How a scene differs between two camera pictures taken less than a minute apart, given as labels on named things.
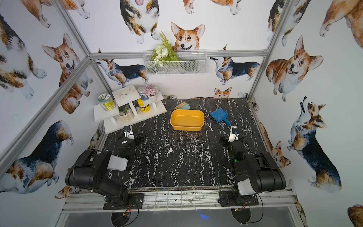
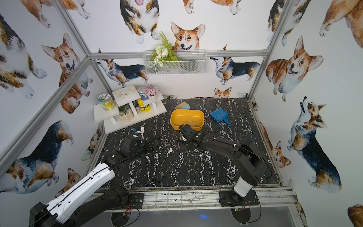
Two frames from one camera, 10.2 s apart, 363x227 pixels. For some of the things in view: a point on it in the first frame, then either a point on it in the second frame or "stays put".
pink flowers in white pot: (150, 91) stays put
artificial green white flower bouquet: (163, 52) stays put
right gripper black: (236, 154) → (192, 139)
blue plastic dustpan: (220, 115) stays put
